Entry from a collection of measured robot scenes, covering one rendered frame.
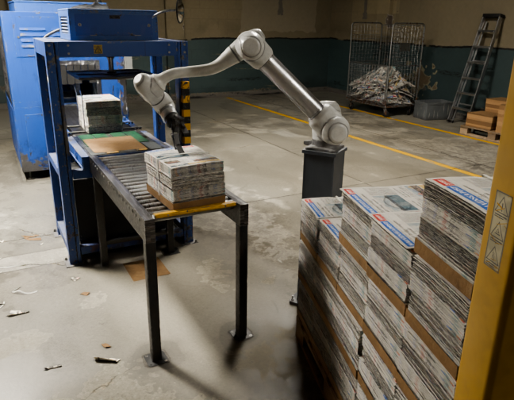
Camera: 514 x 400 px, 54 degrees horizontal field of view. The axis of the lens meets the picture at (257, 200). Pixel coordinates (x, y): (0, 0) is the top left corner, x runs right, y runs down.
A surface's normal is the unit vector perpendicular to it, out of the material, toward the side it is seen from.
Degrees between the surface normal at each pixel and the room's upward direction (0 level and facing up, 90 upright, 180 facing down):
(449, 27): 90
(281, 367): 0
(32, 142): 90
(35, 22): 90
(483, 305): 90
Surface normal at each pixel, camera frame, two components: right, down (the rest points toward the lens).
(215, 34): 0.47, 0.30
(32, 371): 0.01, -0.94
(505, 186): -0.98, 0.05
